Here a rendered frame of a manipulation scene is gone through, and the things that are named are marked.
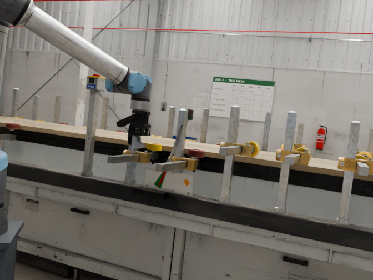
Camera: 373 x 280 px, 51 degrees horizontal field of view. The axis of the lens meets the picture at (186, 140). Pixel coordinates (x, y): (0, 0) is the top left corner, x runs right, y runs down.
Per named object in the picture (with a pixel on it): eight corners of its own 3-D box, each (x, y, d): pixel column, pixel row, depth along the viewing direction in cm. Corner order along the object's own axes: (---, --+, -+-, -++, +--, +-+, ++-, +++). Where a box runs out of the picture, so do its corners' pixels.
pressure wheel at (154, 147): (162, 165, 207) (164, 144, 206) (147, 164, 203) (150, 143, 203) (156, 163, 214) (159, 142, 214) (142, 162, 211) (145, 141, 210)
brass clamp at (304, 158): (307, 165, 161) (308, 153, 161) (274, 160, 166) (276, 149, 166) (308, 164, 167) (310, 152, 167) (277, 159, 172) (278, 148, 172)
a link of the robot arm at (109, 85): (114, 70, 168) (139, 74, 176) (103, 71, 178) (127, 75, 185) (112, 92, 169) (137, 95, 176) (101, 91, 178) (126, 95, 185)
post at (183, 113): (174, 209, 185) (186, 108, 183) (167, 208, 187) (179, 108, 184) (177, 208, 189) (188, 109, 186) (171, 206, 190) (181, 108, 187)
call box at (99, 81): (96, 91, 199) (97, 76, 199) (85, 90, 202) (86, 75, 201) (104, 93, 206) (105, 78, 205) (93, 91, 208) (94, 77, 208)
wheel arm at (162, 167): (162, 174, 158) (163, 164, 157) (154, 173, 159) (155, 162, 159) (198, 166, 198) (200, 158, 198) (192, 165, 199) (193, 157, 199)
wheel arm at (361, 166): (368, 176, 132) (370, 165, 132) (357, 175, 133) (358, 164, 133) (362, 166, 178) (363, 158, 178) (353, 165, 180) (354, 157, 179)
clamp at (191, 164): (192, 170, 181) (194, 160, 181) (166, 166, 186) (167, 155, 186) (197, 169, 186) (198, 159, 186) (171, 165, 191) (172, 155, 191)
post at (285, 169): (282, 223, 167) (296, 110, 164) (274, 221, 168) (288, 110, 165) (283, 221, 170) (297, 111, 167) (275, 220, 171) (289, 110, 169)
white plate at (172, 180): (191, 196, 181) (194, 175, 180) (142, 187, 191) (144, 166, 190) (192, 196, 182) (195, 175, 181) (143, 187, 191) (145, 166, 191)
